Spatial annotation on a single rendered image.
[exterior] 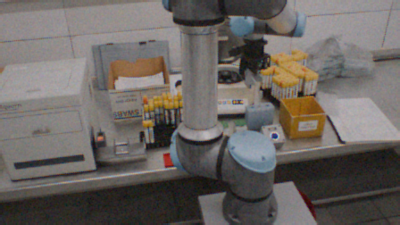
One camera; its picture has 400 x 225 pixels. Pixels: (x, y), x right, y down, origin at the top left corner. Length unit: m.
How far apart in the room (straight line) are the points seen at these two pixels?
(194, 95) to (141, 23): 0.91
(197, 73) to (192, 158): 0.22
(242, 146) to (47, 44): 1.14
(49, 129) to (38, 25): 0.66
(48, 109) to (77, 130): 0.11
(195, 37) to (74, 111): 0.51
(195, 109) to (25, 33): 1.09
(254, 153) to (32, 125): 0.68
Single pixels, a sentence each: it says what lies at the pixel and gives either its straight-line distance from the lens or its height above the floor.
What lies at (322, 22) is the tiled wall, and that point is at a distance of 1.97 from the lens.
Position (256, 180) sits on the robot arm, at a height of 1.07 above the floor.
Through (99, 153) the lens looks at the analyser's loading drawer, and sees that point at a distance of 1.32.
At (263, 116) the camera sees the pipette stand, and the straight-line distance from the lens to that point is 1.40.
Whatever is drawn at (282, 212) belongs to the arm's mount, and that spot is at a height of 0.92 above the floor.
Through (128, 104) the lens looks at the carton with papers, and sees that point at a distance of 1.50.
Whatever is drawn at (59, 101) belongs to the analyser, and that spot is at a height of 1.15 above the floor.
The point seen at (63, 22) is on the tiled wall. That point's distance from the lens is 1.75.
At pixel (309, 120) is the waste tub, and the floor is 0.95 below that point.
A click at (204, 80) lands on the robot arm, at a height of 1.30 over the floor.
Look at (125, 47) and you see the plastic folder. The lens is 1.74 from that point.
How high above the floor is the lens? 1.68
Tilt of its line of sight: 31 degrees down
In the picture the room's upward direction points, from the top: 2 degrees counter-clockwise
